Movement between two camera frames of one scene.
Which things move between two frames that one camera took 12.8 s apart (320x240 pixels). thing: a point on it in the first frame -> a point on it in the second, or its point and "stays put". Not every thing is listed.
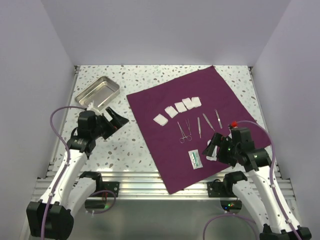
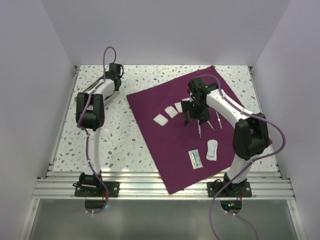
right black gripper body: [227, 153] -> [199, 111]
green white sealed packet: [195, 160] stays put
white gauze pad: [160, 119] stays put
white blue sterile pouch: [213, 157] stays put
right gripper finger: [210, 149] -> [186, 118]
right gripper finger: [217, 139] -> [186, 105]
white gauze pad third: [180, 107] stays put
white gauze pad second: [171, 111] stays put
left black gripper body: [103, 127] -> [106, 73]
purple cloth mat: [179, 117] stays put
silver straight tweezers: [208, 122] stays put
